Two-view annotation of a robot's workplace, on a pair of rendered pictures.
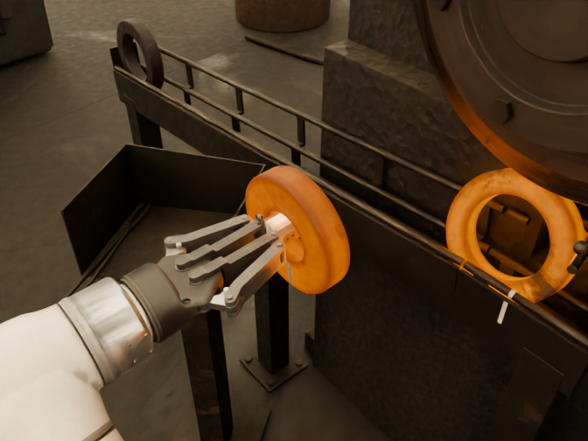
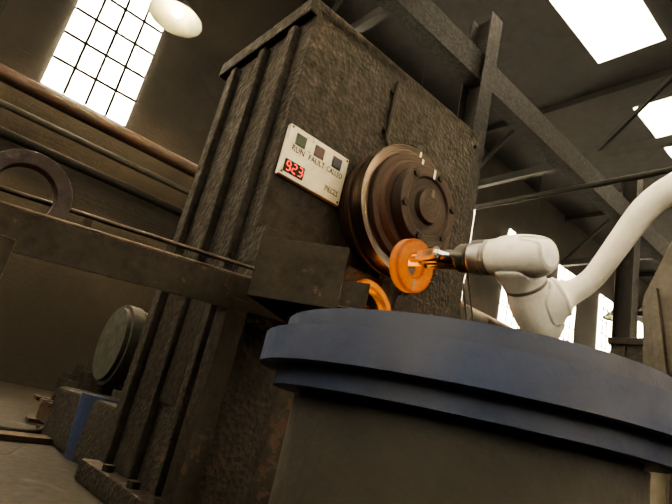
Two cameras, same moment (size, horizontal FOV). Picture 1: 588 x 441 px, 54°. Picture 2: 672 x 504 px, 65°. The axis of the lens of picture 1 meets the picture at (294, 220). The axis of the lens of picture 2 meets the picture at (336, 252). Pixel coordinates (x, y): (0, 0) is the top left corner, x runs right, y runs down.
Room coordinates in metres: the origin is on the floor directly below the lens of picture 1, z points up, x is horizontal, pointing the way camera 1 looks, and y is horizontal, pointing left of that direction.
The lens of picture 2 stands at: (0.69, 1.42, 0.36)
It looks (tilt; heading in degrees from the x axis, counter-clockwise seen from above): 18 degrees up; 272
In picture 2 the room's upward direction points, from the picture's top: 13 degrees clockwise
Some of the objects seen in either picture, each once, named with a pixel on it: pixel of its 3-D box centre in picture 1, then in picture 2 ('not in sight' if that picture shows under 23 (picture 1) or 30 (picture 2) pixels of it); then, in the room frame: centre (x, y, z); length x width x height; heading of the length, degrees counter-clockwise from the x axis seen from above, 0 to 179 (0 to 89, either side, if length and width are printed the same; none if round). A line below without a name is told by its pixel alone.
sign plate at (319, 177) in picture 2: not in sight; (314, 166); (0.88, -0.17, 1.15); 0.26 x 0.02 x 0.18; 40
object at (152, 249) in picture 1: (192, 334); (284, 414); (0.76, 0.20, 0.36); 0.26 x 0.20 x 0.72; 75
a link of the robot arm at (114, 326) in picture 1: (109, 327); (482, 257); (0.37, 0.18, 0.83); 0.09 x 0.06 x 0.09; 40
